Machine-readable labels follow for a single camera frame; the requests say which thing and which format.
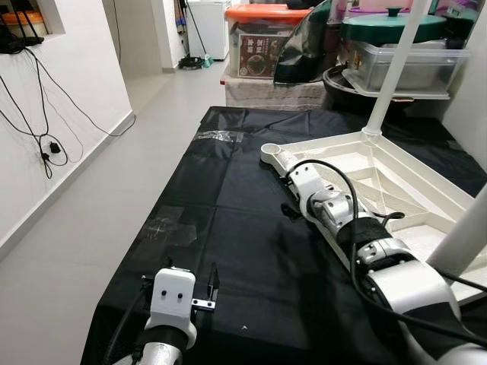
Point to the dark green round lid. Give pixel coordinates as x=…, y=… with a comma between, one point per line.
x=365, y=30

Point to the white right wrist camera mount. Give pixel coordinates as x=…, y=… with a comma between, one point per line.
x=304, y=181

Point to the pink plastic container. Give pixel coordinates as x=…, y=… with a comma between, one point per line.
x=365, y=6

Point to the clear plastic wrap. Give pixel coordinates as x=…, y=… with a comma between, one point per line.
x=221, y=137

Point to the mop with green head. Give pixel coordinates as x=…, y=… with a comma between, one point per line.
x=192, y=63

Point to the clear plastic storage box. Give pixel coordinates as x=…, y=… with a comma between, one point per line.
x=434, y=68

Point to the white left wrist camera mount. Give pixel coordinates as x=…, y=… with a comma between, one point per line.
x=171, y=293

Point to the black round basin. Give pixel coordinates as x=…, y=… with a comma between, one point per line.
x=338, y=87

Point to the shiny black plastic bag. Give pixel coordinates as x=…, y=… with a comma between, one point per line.
x=300, y=53

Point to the white plastic children table top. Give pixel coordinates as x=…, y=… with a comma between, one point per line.
x=396, y=175

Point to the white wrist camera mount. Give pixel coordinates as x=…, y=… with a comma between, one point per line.
x=304, y=181
x=171, y=293

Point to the white appliance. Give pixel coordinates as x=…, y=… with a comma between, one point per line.
x=209, y=30

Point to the clear box with orange lid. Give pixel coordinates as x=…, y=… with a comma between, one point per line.
x=259, y=53

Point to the grey cloth covered ledge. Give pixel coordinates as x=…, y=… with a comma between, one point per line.
x=259, y=93

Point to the clear tape patch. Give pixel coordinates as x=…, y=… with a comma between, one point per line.
x=171, y=226

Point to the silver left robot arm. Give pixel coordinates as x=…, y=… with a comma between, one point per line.
x=163, y=356

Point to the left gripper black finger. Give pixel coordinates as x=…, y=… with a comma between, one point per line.
x=170, y=265
x=214, y=281

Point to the black wifi router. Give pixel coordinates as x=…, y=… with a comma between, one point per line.
x=15, y=42

